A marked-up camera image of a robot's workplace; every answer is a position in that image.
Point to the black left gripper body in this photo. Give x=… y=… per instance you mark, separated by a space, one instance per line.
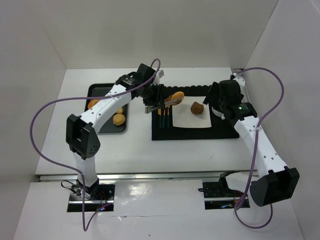
x=157 y=95

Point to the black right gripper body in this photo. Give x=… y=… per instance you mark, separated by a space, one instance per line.
x=212 y=91

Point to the silver metal tongs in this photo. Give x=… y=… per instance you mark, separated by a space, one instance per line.
x=165 y=104

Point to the brown croissant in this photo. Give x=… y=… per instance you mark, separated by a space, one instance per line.
x=197 y=108

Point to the plain orange bun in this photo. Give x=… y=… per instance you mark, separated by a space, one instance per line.
x=176 y=97

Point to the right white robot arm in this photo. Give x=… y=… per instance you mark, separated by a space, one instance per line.
x=276 y=181

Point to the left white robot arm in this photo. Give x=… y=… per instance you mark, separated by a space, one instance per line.
x=82 y=130

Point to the oblong bread roll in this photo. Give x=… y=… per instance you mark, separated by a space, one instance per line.
x=120 y=111

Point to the black placemat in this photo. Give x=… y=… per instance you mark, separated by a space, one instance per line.
x=219 y=130

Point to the white square plate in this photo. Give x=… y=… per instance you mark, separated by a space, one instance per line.
x=182 y=117

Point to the round crumbly bun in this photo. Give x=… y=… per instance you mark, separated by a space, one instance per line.
x=118 y=119

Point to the black baking tray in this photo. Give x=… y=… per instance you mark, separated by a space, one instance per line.
x=109 y=128

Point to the orange bagel near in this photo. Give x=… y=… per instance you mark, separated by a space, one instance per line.
x=92 y=103

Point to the white two-handled bowl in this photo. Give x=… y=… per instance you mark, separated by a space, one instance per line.
x=218 y=114

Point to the aluminium side rail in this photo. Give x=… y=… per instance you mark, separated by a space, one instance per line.
x=243 y=89

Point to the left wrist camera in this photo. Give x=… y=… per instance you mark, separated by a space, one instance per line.
x=145 y=71

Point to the gold spoon green handle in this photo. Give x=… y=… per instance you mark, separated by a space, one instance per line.
x=165 y=111

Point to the aluminium table edge rail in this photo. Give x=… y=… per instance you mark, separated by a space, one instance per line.
x=139 y=176

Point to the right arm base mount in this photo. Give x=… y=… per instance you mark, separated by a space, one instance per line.
x=217 y=195

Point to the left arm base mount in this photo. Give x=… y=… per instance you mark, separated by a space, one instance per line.
x=101 y=199

